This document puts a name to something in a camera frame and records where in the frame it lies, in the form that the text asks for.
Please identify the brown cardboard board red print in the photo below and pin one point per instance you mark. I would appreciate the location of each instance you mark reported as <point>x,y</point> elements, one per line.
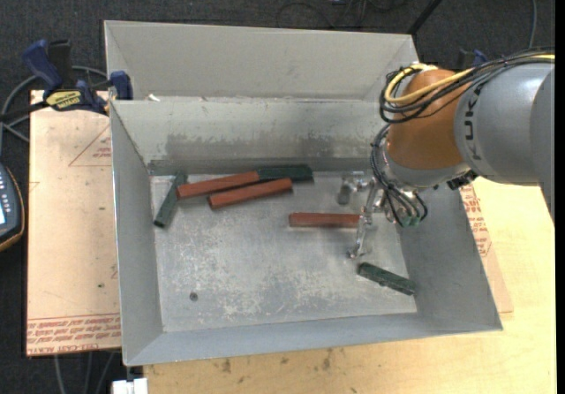
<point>70,224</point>

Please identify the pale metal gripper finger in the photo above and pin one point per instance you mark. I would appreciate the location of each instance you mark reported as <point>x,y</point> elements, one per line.
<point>362,237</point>
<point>344,195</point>

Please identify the red-brown flat block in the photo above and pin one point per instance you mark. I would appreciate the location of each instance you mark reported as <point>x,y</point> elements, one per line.
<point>322,220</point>
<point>251,193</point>
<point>216,185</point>

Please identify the grey metal bin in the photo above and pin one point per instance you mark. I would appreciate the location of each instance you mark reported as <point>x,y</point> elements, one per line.
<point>273,277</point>

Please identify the dark green flat block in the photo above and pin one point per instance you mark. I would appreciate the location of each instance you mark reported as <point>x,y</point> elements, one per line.
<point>386,279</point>
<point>287,172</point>
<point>169,202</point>

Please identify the black cylinder on white bracket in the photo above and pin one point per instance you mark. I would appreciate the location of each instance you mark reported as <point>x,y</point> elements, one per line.
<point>459,181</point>

